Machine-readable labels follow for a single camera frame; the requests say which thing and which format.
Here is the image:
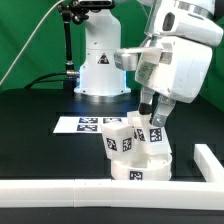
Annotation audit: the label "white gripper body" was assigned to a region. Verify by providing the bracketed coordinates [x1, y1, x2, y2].
[114, 0, 224, 103]

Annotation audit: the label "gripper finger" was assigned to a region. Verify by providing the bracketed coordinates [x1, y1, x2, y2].
[138, 87, 154, 115]
[150, 94, 176, 127]

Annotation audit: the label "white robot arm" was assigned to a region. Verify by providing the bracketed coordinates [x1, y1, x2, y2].
[78, 0, 224, 127]

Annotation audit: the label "white paper marker sheet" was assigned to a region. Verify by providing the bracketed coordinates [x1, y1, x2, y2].
[53, 116, 128, 134]

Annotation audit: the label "white L-shaped fence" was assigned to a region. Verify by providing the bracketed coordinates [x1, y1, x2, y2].
[0, 144, 224, 210]

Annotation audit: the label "black cables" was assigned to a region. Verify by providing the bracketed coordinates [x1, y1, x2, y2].
[23, 72, 80, 90]

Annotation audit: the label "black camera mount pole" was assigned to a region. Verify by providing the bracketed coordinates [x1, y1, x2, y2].
[58, 0, 88, 91]

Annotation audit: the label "white cable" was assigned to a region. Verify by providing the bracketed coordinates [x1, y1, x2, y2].
[0, 0, 64, 87]

